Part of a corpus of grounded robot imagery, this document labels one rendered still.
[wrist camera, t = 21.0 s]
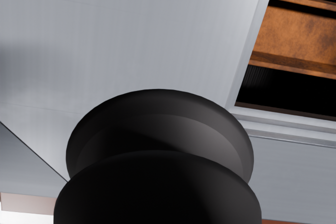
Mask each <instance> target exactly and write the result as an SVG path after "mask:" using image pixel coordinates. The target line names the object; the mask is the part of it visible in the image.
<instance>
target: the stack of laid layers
mask: <svg viewBox="0 0 336 224"><path fill-rule="evenodd" d="M268 3H269V0H260V1H259V4H258V7H257V11H256V14H255V17H254V20H253V23H252V26H251V29H250V33H249V36H248V39H247V42H246V45H245V48H244V51H243V55H242V58H241V61H240V64H239V67H238V70H237V73H236V77H235V80H234V83H233V86H232V89H231V92H230V95H229V98H228V102H227V105H226V108H225V109H226V110H227V111H228V112H229V113H231V114H232V115H233V116H234V117H235V118H236V119H237V120H238V121H239V122H240V123H241V125H242V126H243V128H244V129H245V131H246V132H247V134H248V135H252V136H259V137H266V138H273V139H280V140H287V141H294V142H302V143H309V144H316V145H323V146H330V147H336V117H334V116H328V115H321V114H315V113H308V112H302V111H296V110H289V109H283V108H276V107H270V106H263V105H257V104H251V103H244V102H238V101H236V99H237V96H238V93H239V90H240V87H241V84H242V81H243V78H244V75H245V72H246V69H247V66H248V63H249V60H250V57H251V54H252V51H253V48H254V45H255V42H256V39H257V36H258V33H259V30H260V27H261V24H262V21H263V18H264V15H265V12H266V9H267V6H268Z"/></svg>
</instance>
